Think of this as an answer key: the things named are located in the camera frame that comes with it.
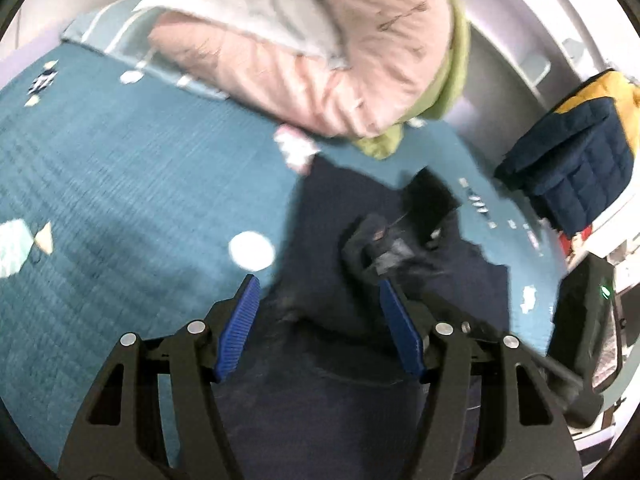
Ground navy quilted jacket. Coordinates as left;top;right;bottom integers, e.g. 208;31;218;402
495;70;639;237

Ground teal patterned bed cover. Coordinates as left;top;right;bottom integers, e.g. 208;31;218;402
0;0;569;470

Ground white bed headboard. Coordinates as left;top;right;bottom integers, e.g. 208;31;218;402
447;0;639;166

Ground dark navy jeans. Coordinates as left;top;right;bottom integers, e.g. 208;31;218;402
216;156;509;479

